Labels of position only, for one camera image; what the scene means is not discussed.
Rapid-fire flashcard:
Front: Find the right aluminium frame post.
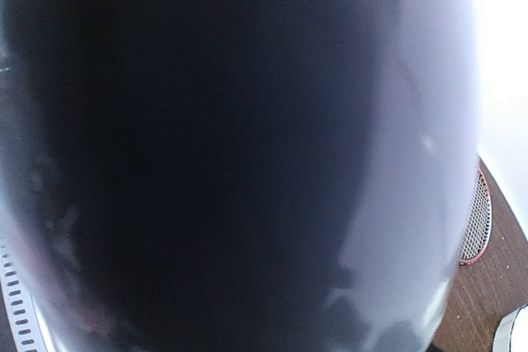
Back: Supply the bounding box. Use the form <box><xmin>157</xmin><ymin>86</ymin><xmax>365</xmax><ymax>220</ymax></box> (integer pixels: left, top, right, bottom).
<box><xmin>492</xmin><ymin>304</ymin><xmax>528</xmax><ymax>352</ymax></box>

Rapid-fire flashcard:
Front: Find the aluminium front rail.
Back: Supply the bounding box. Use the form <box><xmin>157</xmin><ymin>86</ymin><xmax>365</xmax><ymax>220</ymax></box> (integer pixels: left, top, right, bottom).
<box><xmin>1</xmin><ymin>240</ymin><xmax>48</xmax><ymax>352</ymax></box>

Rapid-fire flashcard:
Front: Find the pink badminton racket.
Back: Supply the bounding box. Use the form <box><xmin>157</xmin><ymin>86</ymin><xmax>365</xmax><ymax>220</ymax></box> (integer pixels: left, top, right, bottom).
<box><xmin>459</xmin><ymin>167</ymin><xmax>493</xmax><ymax>265</ymax></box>

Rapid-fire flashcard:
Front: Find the white shuttlecock tube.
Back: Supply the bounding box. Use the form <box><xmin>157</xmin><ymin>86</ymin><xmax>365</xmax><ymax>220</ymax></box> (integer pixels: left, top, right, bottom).
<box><xmin>1</xmin><ymin>0</ymin><xmax>478</xmax><ymax>351</ymax></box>

